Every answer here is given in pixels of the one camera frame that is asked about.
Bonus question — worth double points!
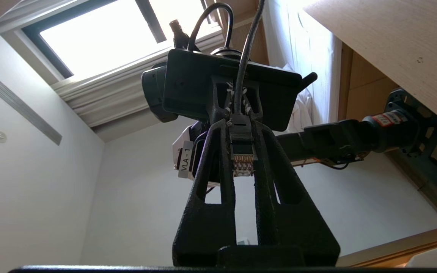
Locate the black left wrist camera cable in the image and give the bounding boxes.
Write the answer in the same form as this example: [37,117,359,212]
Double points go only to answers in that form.
[169,2,235,53]

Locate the white curtain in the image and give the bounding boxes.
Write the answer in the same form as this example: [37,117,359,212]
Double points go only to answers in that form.
[262,0,342,126]

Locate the grey ceiling vent strip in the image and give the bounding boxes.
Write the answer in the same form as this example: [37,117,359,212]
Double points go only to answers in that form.
[0,60,63,146]

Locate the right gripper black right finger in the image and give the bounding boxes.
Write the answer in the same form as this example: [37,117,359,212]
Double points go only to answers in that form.
[252,121,341,267]

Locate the window with dark frame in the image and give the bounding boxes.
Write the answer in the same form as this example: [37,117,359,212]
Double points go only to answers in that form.
[21,0,219,80]

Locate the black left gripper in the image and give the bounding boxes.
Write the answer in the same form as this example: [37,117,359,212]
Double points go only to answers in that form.
[141,49,318,132]

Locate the white hanging cloth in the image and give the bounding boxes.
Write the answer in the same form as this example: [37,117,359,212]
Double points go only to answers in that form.
[279,63,314,133]

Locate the black ethernet cable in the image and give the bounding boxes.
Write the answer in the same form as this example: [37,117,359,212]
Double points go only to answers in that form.
[227,0,266,178]

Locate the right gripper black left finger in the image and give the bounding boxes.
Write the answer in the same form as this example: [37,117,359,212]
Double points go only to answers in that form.
[172,119,238,267]

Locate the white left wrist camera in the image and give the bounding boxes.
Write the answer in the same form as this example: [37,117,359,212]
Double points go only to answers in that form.
[172,123,219,188]

